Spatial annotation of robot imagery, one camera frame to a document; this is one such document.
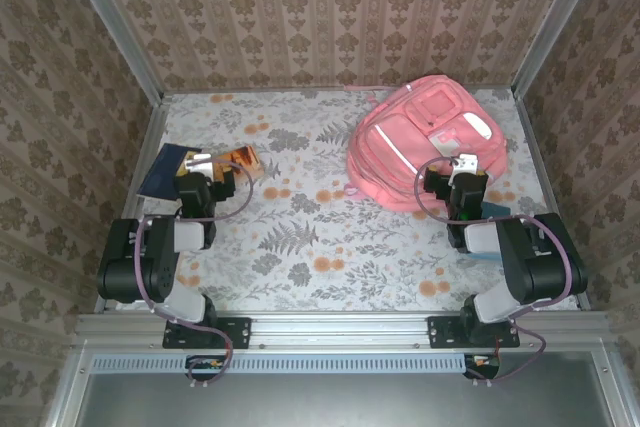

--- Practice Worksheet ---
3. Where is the aluminium mounting rail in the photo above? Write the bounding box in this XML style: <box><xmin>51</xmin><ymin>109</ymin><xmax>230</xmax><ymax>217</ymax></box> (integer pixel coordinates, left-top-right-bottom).
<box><xmin>74</xmin><ymin>310</ymin><xmax>614</xmax><ymax>348</ymax></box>

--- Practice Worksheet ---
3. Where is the orange transparent box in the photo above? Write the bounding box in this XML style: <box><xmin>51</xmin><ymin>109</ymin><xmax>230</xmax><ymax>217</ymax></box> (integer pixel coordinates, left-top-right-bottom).
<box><xmin>214</xmin><ymin>144</ymin><xmax>264</xmax><ymax>181</ymax></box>

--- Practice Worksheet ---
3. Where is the slotted grey cable duct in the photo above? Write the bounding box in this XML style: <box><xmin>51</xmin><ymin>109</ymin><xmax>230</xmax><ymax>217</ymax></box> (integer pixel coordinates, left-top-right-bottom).
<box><xmin>92</xmin><ymin>352</ymin><xmax>501</xmax><ymax>375</ymax></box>

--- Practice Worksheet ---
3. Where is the floral patterned table cover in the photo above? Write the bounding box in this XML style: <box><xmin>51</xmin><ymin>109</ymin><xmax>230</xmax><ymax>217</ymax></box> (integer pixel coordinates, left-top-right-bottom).
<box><xmin>122</xmin><ymin>89</ymin><xmax>581</xmax><ymax>313</ymax></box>

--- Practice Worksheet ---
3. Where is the pink student backpack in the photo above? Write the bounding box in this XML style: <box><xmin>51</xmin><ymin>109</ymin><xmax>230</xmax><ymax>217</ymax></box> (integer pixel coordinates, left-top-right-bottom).
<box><xmin>343</xmin><ymin>74</ymin><xmax>509</xmax><ymax>213</ymax></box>

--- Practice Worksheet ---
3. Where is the small wired circuit board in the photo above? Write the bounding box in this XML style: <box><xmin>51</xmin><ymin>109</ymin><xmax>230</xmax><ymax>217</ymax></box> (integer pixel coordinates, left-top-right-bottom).
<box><xmin>462</xmin><ymin>352</ymin><xmax>501</xmax><ymax>381</ymax></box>
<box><xmin>185</xmin><ymin>354</ymin><xmax>234</xmax><ymax>382</ymax></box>

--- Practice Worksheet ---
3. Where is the aluminium frame post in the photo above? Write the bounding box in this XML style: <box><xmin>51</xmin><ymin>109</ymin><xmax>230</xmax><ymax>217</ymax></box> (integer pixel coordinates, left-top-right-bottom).
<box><xmin>512</xmin><ymin>0</ymin><xmax>610</xmax><ymax>98</ymax></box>
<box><xmin>58</xmin><ymin>0</ymin><xmax>165</xmax><ymax>101</ymax></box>

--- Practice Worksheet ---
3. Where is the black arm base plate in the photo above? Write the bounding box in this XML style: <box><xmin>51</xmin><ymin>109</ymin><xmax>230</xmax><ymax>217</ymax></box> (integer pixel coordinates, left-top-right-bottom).
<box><xmin>162</xmin><ymin>316</ymin><xmax>252</xmax><ymax>350</ymax></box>
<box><xmin>427</xmin><ymin>315</ymin><xmax>521</xmax><ymax>350</ymax></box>

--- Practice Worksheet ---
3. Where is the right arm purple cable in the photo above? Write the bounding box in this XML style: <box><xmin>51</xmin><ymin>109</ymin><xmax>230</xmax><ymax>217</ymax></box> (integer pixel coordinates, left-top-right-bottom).
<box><xmin>416</xmin><ymin>156</ymin><xmax>575</xmax><ymax>383</ymax></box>

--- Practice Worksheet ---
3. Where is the navy blue book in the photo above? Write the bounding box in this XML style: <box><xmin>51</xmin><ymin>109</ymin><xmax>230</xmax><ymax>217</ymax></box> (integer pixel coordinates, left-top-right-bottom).
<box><xmin>137</xmin><ymin>143</ymin><xmax>204</xmax><ymax>201</ymax></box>

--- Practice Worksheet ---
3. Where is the aluminium table side rail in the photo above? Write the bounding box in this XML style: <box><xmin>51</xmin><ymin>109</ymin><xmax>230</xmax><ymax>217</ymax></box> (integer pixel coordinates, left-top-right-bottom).
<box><xmin>514</xmin><ymin>91</ymin><xmax>592</xmax><ymax>312</ymax></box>
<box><xmin>94</xmin><ymin>96</ymin><xmax>169</xmax><ymax>313</ymax></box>

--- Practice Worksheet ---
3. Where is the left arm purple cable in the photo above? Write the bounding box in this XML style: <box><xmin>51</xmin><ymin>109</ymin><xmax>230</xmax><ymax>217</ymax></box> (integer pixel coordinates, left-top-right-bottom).
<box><xmin>133</xmin><ymin>159</ymin><xmax>254</xmax><ymax>389</ymax></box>

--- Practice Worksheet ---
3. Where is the light blue pencil case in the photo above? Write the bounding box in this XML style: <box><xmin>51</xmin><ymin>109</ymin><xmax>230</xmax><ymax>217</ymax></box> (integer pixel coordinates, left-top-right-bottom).
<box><xmin>462</xmin><ymin>201</ymin><xmax>512</xmax><ymax>264</ymax></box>

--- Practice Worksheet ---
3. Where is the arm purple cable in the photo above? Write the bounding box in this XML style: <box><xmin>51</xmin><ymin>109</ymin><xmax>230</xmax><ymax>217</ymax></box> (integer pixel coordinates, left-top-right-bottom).
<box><xmin>133</xmin><ymin>159</ymin><xmax>254</xmax><ymax>389</ymax></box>
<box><xmin>416</xmin><ymin>156</ymin><xmax>575</xmax><ymax>383</ymax></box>

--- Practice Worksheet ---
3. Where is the grey metal sheet panel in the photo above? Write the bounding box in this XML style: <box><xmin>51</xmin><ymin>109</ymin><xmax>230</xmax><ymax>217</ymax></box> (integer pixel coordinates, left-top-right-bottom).
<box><xmin>47</xmin><ymin>346</ymin><xmax>629</xmax><ymax>427</ymax></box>

